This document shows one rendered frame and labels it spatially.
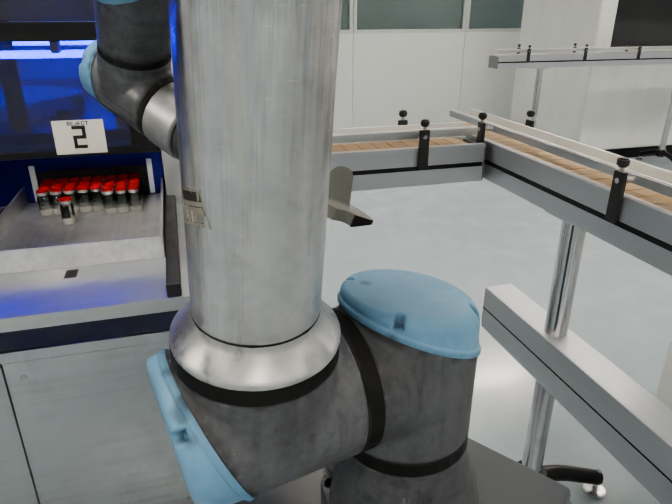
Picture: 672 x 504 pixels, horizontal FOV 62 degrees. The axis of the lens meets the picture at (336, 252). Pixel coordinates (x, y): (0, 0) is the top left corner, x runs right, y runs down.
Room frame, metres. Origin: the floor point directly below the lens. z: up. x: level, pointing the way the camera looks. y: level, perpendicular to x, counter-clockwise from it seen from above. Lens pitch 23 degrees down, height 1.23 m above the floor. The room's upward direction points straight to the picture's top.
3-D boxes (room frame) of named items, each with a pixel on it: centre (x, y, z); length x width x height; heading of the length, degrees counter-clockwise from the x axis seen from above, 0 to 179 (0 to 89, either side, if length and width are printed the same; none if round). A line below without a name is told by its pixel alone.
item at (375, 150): (1.31, -0.01, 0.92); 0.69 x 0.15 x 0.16; 106
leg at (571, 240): (1.12, -0.50, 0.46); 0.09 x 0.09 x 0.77; 16
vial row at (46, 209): (1.00, 0.46, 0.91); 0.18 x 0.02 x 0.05; 106
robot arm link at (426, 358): (0.41, -0.05, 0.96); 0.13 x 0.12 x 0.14; 119
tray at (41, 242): (0.92, 0.43, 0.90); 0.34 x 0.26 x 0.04; 16
